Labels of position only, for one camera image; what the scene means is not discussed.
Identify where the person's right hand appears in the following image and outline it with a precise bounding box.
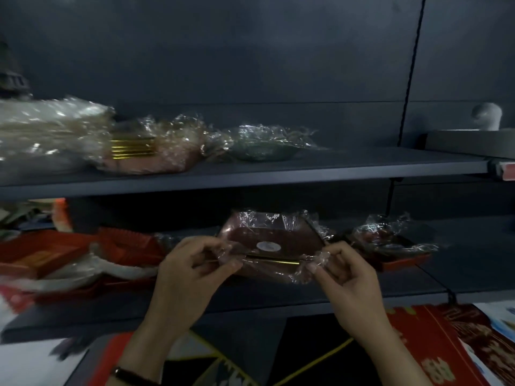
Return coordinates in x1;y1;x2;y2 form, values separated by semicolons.
307;241;393;344

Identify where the person's left hand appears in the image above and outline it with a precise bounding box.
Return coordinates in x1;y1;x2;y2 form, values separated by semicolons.
141;236;244;338

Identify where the rose pink rectangular tray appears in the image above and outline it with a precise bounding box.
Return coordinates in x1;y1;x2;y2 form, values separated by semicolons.
98;148;204;165

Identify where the dark metal shelf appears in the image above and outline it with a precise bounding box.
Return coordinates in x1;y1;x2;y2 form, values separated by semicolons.
0;0;515;344

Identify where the stack of white plates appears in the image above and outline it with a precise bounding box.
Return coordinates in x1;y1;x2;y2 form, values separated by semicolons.
0;96;117;175

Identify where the red flat box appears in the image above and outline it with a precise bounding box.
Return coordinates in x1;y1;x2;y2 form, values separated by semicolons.
86;331;134;386

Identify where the dark mop cloth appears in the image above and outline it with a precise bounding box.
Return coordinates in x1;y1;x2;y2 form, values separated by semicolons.
49;335;95;361

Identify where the dark brown gift box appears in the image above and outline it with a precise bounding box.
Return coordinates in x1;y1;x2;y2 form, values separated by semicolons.
438;303;515;384

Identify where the white paper card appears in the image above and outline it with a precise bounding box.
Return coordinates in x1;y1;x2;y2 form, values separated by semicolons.
474;300;515;342

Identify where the orange white bag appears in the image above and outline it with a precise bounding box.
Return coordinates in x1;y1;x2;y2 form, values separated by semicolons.
51;198;74;233

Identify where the white bowl set box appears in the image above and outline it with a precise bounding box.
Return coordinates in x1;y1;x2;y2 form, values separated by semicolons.
420;102;515;159

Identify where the black beaded bracelet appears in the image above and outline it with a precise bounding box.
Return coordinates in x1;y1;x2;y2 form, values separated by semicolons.
111;365;156;386

